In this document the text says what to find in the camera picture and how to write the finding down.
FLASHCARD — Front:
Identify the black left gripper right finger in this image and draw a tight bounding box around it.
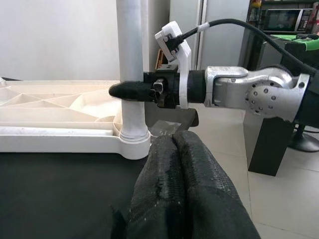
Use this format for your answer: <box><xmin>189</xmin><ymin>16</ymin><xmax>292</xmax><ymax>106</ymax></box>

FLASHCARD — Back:
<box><xmin>172</xmin><ymin>130</ymin><xmax>261</xmax><ymax>239</ymax></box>

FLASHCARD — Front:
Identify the silver microwave oven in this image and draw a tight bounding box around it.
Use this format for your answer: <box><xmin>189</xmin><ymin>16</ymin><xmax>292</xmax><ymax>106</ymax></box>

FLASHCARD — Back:
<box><xmin>261</xmin><ymin>8</ymin><xmax>314</xmax><ymax>33</ymax></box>

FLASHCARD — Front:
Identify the white door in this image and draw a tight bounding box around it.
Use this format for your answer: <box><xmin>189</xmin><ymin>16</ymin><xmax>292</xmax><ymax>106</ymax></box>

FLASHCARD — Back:
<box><xmin>169</xmin><ymin>0</ymin><xmax>209</xmax><ymax>72</ymax></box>

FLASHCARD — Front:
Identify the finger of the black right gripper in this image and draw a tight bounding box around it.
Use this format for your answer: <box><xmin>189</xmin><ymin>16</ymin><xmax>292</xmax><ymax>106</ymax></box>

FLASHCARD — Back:
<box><xmin>143</xmin><ymin>71</ymin><xmax>158</xmax><ymax>83</ymax></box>
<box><xmin>109</xmin><ymin>81</ymin><xmax>156</xmax><ymax>103</ymax></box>

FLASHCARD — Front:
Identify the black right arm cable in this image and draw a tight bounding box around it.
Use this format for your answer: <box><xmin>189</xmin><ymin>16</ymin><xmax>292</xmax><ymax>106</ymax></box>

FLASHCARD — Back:
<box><xmin>171</xmin><ymin>18</ymin><xmax>316</xmax><ymax>75</ymax></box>

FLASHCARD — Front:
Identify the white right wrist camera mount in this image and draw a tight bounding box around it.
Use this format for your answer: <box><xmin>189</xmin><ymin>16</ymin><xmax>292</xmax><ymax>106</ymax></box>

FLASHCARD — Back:
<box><xmin>154</xmin><ymin>21</ymin><xmax>192</xmax><ymax>110</ymax></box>

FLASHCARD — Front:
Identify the black hand tool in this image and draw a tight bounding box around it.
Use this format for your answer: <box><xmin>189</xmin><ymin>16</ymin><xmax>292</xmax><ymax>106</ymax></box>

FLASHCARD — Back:
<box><xmin>296</xmin><ymin>33</ymin><xmax>319</xmax><ymax>41</ymax></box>

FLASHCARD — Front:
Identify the brown wooden frame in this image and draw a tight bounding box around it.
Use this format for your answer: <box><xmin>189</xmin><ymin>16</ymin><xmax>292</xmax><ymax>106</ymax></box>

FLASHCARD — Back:
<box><xmin>155</xmin><ymin>48</ymin><xmax>166</xmax><ymax>71</ymax></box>

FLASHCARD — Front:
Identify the black table cloth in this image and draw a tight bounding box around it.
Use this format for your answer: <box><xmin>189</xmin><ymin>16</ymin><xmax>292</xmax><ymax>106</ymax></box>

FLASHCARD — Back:
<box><xmin>0</xmin><ymin>107</ymin><xmax>200</xmax><ymax>239</ymax></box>

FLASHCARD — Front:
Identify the green table cloth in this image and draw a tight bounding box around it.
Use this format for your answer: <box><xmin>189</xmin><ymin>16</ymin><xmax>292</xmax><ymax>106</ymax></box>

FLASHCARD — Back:
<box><xmin>271</xmin><ymin>34</ymin><xmax>319</xmax><ymax>52</ymax></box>

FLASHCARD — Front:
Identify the black rectangular box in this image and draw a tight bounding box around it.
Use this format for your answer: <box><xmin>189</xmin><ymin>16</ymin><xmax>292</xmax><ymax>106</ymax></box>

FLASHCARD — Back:
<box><xmin>248</xmin><ymin>116</ymin><xmax>296</xmax><ymax>177</ymax></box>

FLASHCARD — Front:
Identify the white plastic children table top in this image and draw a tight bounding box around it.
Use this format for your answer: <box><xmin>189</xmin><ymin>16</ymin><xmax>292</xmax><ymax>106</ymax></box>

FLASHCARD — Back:
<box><xmin>0</xmin><ymin>77</ymin><xmax>152</xmax><ymax>160</ymax></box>

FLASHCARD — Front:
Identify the black round stand base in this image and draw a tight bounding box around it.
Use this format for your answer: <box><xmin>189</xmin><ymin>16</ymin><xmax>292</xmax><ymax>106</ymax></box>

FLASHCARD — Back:
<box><xmin>290</xmin><ymin>123</ymin><xmax>319</xmax><ymax>153</ymax></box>

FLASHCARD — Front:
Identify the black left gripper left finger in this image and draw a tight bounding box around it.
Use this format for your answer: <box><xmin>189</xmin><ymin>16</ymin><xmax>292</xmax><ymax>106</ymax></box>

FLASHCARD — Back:
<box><xmin>109</xmin><ymin>135</ymin><xmax>187</xmax><ymax>239</ymax></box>

